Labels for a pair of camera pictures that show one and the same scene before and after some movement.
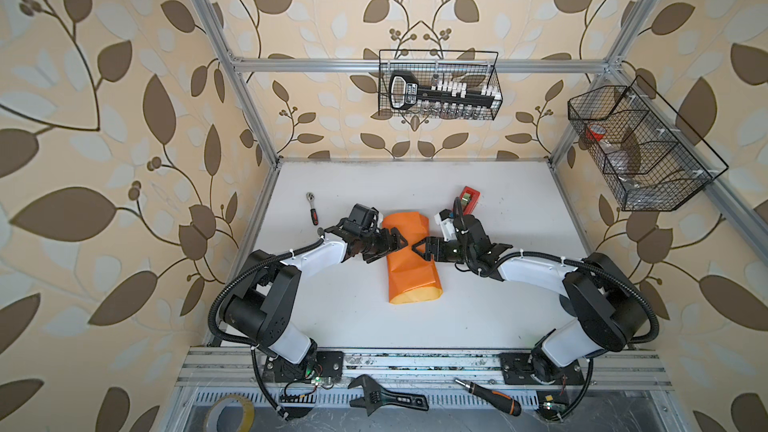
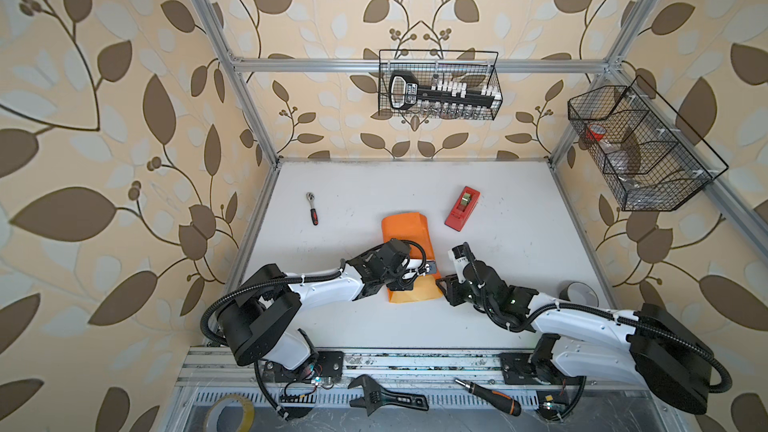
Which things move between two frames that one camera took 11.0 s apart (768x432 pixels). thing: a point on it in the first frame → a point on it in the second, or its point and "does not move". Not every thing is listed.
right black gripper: (429, 247) → (451, 289)
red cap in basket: (595, 132) does not move
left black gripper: (388, 246) → (402, 283)
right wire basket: (649, 157) does not move
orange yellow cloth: (411, 277) does not move
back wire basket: (439, 84) does not move
